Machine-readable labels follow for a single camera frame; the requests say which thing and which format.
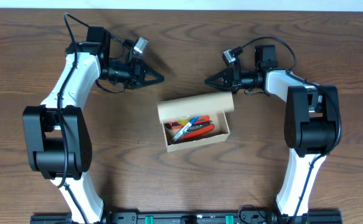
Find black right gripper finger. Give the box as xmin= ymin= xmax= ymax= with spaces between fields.
xmin=205 ymin=82 xmax=230 ymax=91
xmin=204 ymin=68 xmax=229 ymax=83

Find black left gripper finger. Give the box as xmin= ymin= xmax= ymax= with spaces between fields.
xmin=144 ymin=64 xmax=164 ymax=80
xmin=141 ymin=77 xmax=164 ymax=88

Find cardboard box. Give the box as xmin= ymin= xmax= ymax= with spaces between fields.
xmin=158 ymin=92 xmax=234 ymax=152

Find red utility knife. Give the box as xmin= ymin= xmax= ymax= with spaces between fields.
xmin=165 ymin=115 xmax=211 ymax=130

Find yellow tape roll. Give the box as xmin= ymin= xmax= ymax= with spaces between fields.
xmin=176 ymin=115 xmax=193 ymax=123

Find blue capped white marker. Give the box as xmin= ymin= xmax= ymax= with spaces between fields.
xmin=170 ymin=116 xmax=199 ymax=144

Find black marker pen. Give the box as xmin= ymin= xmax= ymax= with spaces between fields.
xmin=189 ymin=121 xmax=212 ymax=130

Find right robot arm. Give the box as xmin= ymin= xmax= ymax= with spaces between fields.
xmin=205 ymin=45 xmax=342 ymax=223

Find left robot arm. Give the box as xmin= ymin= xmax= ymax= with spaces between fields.
xmin=22 ymin=26 xmax=164 ymax=223

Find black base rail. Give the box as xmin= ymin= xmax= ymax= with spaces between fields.
xmin=30 ymin=208 xmax=343 ymax=224

